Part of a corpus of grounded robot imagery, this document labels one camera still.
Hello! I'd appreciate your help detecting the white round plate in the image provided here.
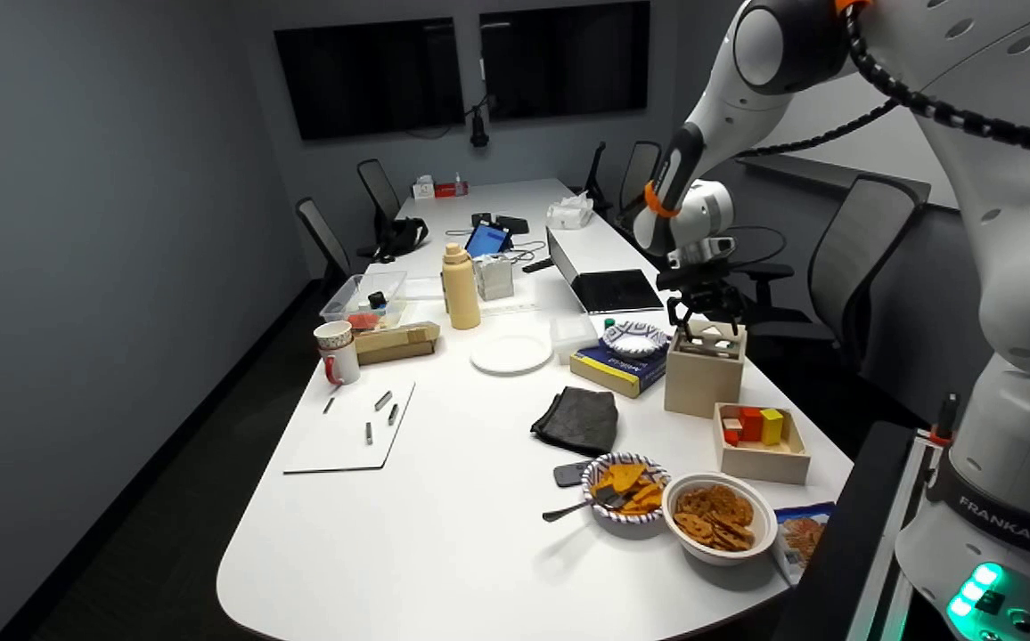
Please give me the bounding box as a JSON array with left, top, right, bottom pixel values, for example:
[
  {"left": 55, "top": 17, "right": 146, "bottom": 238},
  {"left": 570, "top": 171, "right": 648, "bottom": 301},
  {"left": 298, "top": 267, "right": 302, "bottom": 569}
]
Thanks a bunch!
[{"left": 467, "top": 330, "right": 555, "bottom": 381}]

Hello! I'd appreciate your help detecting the yellow wooden cube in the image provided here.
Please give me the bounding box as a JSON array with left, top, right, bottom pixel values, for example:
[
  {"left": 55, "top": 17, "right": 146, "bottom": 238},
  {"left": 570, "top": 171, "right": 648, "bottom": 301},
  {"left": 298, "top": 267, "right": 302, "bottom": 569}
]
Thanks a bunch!
[{"left": 759, "top": 405, "right": 791, "bottom": 450}]

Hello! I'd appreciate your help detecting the long white box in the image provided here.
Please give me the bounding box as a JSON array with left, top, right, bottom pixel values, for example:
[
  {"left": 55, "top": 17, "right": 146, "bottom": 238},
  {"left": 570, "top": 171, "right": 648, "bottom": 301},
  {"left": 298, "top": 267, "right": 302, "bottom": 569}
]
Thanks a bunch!
[{"left": 544, "top": 220, "right": 668, "bottom": 316}]

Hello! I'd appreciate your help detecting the blue flat object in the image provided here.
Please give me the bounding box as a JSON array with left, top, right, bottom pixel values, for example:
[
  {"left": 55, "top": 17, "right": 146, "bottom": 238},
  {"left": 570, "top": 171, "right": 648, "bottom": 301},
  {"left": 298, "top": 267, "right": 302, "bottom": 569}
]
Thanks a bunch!
[{"left": 465, "top": 226, "right": 519, "bottom": 260}]

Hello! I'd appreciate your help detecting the brown wooden block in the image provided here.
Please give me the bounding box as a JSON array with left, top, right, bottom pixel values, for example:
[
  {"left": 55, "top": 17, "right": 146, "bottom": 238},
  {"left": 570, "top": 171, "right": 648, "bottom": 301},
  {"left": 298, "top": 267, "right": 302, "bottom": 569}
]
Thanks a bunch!
[{"left": 350, "top": 316, "right": 445, "bottom": 366}]

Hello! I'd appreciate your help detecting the patterned bowl with chips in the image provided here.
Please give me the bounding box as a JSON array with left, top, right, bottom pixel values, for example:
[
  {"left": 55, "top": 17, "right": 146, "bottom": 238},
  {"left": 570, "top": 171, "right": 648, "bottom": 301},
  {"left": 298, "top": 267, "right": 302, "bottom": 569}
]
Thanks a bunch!
[{"left": 582, "top": 454, "right": 673, "bottom": 533}]

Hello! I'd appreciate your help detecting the small black device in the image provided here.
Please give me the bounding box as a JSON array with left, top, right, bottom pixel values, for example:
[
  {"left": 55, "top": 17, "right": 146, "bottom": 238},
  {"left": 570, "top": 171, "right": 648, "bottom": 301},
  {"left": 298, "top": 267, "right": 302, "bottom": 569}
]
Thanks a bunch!
[{"left": 470, "top": 210, "right": 535, "bottom": 238}]

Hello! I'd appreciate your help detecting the dark spoon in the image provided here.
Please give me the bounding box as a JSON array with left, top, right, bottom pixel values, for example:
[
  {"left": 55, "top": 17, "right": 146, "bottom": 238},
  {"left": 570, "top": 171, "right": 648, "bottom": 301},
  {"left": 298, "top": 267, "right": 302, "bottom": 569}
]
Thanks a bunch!
[{"left": 539, "top": 494, "right": 599, "bottom": 528}]

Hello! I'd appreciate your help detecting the black folded cloth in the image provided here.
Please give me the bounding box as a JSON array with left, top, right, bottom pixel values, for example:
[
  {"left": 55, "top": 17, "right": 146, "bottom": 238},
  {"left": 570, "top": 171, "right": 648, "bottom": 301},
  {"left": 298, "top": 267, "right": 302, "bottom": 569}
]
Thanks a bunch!
[{"left": 529, "top": 384, "right": 624, "bottom": 461}]

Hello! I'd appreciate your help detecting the wooden lid with shape holes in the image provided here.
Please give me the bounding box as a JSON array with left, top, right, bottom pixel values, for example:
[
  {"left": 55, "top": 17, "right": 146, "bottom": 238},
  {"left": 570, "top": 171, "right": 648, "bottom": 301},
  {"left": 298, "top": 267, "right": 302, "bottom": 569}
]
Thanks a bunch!
[{"left": 669, "top": 316, "right": 754, "bottom": 360}]

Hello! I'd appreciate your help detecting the tan squeeze bottle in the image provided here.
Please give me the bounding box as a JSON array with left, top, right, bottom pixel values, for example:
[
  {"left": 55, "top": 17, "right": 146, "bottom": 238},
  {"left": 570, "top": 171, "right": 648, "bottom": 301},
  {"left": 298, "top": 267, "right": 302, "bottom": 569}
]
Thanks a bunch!
[{"left": 440, "top": 238, "right": 489, "bottom": 334}]

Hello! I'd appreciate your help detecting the white and red box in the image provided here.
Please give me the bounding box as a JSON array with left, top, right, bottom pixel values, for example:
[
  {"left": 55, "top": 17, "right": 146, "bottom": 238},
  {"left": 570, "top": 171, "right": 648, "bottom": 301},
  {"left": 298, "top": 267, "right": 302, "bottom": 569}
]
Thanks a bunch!
[{"left": 410, "top": 171, "right": 470, "bottom": 204}]

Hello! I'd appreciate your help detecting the small patterned bowl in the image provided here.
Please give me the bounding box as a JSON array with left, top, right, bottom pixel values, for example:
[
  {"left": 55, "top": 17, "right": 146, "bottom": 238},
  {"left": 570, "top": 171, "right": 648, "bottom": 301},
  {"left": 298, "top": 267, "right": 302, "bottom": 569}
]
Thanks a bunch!
[{"left": 599, "top": 316, "right": 673, "bottom": 362}]

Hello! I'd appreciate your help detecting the brown crackers heap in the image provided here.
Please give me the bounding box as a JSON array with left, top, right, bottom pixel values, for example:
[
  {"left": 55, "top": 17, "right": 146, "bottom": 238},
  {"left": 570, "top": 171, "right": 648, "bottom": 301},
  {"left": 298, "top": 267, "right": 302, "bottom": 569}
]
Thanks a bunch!
[{"left": 669, "top": 482, "right": 763, "bottom": 552}]

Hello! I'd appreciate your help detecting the white bowl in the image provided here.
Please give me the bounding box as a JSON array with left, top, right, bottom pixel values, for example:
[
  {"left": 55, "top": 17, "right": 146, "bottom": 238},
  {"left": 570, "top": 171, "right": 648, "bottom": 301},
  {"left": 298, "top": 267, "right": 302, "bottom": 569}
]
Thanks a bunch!
[{"left": 660, "top": 470, "right": 780, "bottom": 565}]

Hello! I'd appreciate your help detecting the gray mesh office chair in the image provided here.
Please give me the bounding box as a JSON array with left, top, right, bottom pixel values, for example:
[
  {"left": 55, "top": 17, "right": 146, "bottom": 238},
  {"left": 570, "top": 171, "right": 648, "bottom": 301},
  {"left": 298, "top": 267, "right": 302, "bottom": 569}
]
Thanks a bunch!
[{"left": 731, "top": 173, "right": 925, "bottom": 375}]

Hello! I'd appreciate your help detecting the black conference camera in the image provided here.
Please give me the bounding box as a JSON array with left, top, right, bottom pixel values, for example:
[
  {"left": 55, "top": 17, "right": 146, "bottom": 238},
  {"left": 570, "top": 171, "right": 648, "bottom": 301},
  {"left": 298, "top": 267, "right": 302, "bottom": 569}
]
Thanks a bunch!
[{"left": 467, "top": 98, "right": 497, "bottom": 153}]

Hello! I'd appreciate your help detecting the open wooden tray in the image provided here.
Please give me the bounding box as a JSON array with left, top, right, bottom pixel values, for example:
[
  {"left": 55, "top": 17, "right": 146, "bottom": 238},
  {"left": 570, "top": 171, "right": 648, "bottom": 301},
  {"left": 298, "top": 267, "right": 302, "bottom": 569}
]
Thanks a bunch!
[{"left": 709, "top": 399, "right": 816, "bottom": 487}]

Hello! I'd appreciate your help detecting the black wall screen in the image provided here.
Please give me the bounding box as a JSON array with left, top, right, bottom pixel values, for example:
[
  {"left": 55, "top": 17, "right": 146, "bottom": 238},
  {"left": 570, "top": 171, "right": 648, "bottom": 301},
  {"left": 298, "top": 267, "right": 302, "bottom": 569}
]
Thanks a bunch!
[
  {"left": 477, "top": 0, "right": 658, "bottom": 126},
  {"left": 271, "top": 13, "right": 467, "bottom": 145}
]

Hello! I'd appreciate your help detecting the silver cup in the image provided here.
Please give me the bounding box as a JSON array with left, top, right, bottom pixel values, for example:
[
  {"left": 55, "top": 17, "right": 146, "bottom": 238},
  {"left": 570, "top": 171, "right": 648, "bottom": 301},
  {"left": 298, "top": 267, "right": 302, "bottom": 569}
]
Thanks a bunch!
[{"left": 476, "top": 253, "right": 521, "bottom": 304}]

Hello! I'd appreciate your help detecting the black corrugated cable hose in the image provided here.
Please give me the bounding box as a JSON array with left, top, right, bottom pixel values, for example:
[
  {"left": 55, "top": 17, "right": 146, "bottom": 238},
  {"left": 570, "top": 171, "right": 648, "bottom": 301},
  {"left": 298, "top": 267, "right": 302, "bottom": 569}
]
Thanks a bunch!
[{"left": 755, "top": 3, "right": 1030, "bottom": 166}]

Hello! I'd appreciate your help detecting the black robot stand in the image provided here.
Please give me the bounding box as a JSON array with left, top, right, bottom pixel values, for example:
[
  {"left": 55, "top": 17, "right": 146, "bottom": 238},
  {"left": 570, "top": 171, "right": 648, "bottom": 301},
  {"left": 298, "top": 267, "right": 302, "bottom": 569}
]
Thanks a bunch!
[{"left": 770, "top": 418, "right": 937, "bottom": 641}]

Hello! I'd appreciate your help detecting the blue snack bag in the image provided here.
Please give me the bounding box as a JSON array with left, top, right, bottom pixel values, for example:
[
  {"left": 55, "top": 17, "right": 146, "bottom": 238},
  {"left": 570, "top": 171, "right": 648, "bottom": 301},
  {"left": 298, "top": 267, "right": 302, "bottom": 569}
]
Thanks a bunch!
[{"left": 775, "top": 503, "right": 837, "bottom": 583}]

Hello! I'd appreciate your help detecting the clear plastic container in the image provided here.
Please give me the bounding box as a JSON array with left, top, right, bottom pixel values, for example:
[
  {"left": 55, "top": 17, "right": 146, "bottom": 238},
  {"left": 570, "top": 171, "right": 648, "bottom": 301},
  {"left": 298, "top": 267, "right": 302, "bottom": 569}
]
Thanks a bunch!
[{"left": 318, "top": 264, "right": 410, "bottom": 328}]

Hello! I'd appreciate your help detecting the wooden shape sorting box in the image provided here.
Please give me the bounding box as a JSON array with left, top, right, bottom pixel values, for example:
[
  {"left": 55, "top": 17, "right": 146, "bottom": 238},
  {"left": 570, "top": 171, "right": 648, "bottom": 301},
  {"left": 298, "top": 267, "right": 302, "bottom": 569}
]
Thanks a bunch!
[{"left": 660, "top": 316, "right": 754, "bottom": 424}]

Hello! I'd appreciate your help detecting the black office chair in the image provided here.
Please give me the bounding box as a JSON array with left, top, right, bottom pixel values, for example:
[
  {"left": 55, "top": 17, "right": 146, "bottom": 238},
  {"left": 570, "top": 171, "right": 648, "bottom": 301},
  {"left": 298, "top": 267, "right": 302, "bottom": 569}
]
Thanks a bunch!
[
  {"left": 618, "top": 138, "right": 665, "bottom": 241},
  {"left": 352, "top": 158, "right": 407, "bottom": 233},
  {"left": 292, "top": 191, "right": 358, "bottom": 286},
  {"left": 582, "top": 138, "right": 615, "bottom": 220}
]

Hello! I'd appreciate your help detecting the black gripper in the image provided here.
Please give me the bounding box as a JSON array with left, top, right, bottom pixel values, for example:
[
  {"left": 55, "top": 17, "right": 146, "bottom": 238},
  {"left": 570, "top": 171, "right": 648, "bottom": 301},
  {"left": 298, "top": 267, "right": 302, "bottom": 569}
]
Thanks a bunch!
[{"left": 653, "top": 260, "right": 755, "bottom": 352}]

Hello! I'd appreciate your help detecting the white wall whiteboard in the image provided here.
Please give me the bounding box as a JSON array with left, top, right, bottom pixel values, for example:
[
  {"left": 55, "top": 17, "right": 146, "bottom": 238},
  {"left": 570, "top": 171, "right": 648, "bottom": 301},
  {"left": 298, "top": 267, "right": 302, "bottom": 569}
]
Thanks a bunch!
[{"left": 737, "top": 69, "right": 971, "bottom": 227}]

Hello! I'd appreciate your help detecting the blue and yellow book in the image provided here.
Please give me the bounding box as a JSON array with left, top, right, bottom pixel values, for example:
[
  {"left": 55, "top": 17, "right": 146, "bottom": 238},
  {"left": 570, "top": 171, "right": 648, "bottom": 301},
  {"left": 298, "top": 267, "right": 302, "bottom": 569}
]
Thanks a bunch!
[{"left": 568, "top": 334, "right": 673, "bottom": 404}]

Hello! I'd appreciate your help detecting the white plastic bag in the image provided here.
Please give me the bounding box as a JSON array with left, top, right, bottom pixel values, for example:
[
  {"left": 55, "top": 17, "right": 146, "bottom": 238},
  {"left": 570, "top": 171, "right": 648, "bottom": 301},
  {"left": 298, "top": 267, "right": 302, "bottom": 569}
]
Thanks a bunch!
[{"left": 539, "top": 191, "right": 599, "bottom": 234}]

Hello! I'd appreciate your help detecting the small dark gray pad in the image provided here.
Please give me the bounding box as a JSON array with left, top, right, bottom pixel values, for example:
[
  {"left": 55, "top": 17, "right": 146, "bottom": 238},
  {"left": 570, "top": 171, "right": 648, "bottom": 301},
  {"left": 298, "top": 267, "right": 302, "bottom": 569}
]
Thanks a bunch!
[{"left": 549, "top": 461, "right": 595, "bottom": 493}]

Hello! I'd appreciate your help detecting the white jar with red label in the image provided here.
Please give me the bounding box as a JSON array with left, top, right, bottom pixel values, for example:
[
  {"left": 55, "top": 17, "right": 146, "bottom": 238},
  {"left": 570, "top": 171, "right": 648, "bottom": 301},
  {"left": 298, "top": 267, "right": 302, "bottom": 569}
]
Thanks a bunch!
[{"left": 309, "top": 316, "right": 366, "bottom": 391}]

